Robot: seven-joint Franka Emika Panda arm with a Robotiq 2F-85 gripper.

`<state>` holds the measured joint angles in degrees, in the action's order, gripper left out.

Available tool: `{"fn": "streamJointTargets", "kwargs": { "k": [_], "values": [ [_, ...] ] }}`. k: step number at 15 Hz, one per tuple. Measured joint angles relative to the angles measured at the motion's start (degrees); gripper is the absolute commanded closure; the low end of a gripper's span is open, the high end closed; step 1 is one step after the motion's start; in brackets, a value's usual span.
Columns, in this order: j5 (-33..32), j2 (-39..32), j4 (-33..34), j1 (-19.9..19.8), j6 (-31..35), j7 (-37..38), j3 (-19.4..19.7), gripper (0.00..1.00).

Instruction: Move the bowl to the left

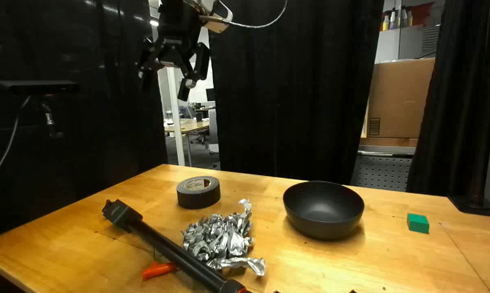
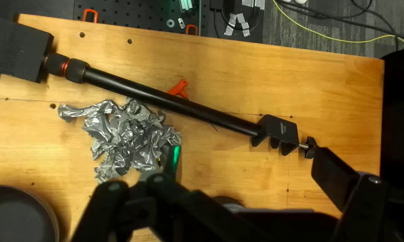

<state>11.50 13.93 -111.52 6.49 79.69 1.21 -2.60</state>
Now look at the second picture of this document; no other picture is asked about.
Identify crumpled gray duct tape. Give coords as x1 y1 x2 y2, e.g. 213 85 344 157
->
56 97 183 184

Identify black equipment block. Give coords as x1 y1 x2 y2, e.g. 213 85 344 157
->
378 43 404 192

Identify large black box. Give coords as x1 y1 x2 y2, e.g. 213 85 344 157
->
0 15 54 101

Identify black round bowl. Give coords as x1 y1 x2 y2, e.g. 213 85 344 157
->
0 184 61 242

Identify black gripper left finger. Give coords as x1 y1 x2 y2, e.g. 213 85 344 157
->
69 144 276 242

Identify yellow-green cable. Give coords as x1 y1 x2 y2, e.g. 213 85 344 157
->
271 0 404 48

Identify white tape strips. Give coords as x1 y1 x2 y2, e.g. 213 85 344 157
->
222 11 252 39

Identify black pegboard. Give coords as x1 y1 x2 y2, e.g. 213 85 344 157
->
72 0 265 44

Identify orange pegboard hook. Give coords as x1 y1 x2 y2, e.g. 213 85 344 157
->
80 7 97 24
183 23 198 36

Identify long black pole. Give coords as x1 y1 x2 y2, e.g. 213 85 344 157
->
40 52 265 138

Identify black cable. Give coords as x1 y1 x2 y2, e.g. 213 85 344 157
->
279 0 404 51

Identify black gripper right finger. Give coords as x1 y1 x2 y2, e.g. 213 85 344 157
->
309 146 404 242

